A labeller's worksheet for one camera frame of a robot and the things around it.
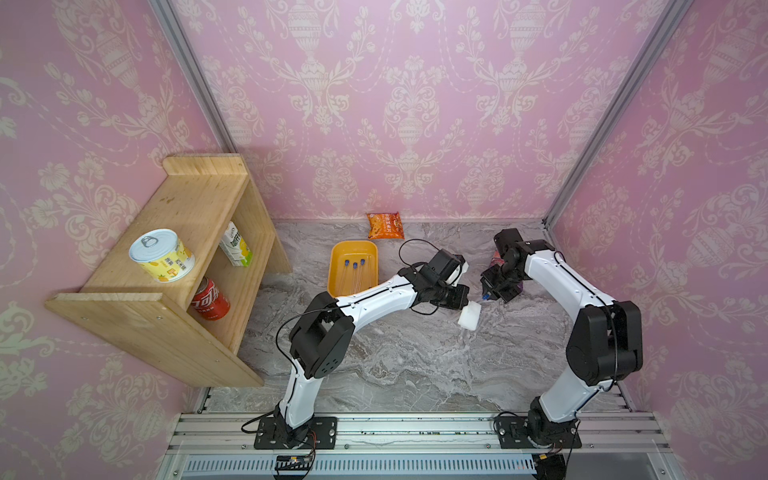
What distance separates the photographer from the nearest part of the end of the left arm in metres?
0.66

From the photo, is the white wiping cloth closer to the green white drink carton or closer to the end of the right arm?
the end of the right arm

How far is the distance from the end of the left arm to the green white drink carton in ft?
1.42
